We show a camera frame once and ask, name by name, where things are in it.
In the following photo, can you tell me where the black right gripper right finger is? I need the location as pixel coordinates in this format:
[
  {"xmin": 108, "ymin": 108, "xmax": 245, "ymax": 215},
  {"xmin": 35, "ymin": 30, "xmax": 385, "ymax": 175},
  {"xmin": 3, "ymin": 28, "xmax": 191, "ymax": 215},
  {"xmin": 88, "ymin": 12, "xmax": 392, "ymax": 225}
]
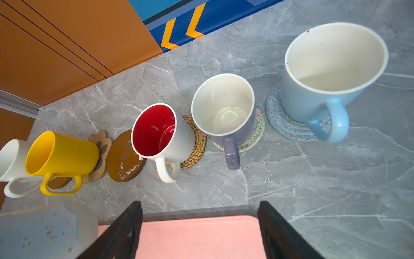
[{"xmin": 257, "ymin": 201, "xmax": 323, "ymax": 259}]

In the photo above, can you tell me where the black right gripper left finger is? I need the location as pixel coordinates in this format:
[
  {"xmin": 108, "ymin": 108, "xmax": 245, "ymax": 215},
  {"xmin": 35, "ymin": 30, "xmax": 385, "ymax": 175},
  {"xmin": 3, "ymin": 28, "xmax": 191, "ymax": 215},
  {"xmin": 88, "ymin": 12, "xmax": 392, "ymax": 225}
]
[{"xmin": 78, "ymin": 201, "xmax": 143, "ymax": 259}]

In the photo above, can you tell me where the white speckled mug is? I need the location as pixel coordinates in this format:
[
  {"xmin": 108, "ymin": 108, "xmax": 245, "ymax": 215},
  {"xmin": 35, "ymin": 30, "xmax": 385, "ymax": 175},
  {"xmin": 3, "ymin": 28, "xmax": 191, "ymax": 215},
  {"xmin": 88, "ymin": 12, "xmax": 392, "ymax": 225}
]
[{"xmin": 1, "ymin": 202, "xmax": 98, "ymax": 259}]

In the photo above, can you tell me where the dark brown round coaster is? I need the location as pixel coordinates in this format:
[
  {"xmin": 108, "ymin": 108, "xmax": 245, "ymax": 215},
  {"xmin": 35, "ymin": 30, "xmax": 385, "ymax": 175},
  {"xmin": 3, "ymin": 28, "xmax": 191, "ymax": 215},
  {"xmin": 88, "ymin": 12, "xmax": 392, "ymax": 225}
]
[{"xmin": 107, "ymin": 130, "xmax": 147, "ymax": 182}]

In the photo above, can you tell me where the light round wooden coaster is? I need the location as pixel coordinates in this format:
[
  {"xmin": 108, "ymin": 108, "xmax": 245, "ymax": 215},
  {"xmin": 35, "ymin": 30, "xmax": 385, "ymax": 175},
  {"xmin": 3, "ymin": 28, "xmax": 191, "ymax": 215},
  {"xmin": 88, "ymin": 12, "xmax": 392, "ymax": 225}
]
[{"xmin": 47, "ymin": 177, "xmax": 73, "ymax": 190}]

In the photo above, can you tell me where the cork paw print coaster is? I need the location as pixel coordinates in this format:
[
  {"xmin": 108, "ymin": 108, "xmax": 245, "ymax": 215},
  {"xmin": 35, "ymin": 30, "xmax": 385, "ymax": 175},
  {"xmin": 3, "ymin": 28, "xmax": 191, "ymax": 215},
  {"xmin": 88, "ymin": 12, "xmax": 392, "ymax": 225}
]
[{"xmin": 83, "ymin": 130, "xmax": 113, "ymax": 184}]

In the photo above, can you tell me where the yellow mug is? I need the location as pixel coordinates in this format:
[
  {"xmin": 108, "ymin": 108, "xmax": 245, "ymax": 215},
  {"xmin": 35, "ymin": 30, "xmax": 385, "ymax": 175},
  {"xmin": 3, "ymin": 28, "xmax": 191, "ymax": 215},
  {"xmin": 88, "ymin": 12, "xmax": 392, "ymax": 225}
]
[{"xmin": 25, "ymin": 131, "xmax": 100, "ymax": 196}]

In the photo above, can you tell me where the multicolour woven round coaster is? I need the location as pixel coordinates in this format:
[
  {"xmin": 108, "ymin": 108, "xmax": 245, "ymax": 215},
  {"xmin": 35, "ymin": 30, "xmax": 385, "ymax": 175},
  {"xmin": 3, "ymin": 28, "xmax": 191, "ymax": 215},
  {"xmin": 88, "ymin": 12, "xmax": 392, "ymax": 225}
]
[{"xmin": 211, "ymin": 106, "xmax": 265, "ymax": 153}]

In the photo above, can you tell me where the white mug red inside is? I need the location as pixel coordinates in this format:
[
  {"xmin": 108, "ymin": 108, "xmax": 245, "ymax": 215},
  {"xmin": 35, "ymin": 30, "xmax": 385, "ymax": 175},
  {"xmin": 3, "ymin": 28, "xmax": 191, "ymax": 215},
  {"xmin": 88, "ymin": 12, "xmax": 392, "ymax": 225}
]
[{"xmin": 131, "ymin": 103, "xmax": 196, "ymax": 183}]

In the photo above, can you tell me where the light blue woven coaster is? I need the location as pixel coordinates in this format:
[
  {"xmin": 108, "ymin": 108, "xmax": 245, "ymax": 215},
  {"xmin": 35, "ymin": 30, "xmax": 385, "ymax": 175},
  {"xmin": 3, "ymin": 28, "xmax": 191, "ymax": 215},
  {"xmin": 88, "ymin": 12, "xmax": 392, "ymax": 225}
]
[{"xmin": 266, "ymin": 76, "xmax": 349, "ymax": 143}]

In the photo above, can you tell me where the woven rattan round coaster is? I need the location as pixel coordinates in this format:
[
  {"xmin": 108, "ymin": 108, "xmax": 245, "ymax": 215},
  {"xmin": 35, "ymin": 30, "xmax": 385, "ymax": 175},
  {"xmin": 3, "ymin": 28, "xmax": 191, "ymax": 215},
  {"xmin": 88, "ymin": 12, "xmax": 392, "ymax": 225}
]
[{"xmin": 166, "ymin": 115, "xmax": 208, "ymax": 171}]

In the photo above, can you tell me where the cream white mug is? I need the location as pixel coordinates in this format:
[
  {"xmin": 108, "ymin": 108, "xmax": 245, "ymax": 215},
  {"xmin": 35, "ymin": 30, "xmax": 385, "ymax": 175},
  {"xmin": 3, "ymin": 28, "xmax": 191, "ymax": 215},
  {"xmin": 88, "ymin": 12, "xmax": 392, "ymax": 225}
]
[{"xmin": 1, "ymin": 139, "xmax": 44, "ymax": 198}]

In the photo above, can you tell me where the purple mug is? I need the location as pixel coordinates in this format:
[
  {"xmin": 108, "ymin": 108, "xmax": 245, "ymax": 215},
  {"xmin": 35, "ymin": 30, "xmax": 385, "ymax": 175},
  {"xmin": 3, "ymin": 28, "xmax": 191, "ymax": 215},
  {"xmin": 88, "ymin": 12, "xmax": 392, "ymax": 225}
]
[{"xmin": 191, "ymin": 73, "xmax": 256, "ymax": 170}]

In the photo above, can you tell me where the light blue mug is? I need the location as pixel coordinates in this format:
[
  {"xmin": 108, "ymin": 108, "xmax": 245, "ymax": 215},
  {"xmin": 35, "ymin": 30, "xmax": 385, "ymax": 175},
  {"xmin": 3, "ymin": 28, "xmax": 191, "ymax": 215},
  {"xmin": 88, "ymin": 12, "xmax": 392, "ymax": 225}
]
[{"xmin": 281, "ymin": 22, "xmax": 389, "ymax": 143}]

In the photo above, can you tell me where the pink rectangular tray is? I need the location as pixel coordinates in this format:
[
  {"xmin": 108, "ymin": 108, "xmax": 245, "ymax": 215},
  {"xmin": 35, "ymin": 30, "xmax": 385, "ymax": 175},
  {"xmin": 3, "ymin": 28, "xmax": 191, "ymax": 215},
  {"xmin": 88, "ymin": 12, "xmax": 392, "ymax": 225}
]
[{"xmin": 97, "ymin": 215, "xmax": 267, "ymax": 259}]

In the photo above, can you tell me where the aluminium corner post left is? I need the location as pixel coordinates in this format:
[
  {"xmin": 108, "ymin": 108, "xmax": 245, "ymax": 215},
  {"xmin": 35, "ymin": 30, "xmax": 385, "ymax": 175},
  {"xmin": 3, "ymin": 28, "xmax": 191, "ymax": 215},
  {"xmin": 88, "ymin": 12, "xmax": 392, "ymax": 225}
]
[{"xmin": 0, "ymin": 90, "xmax": 42, "ymax": 119}]

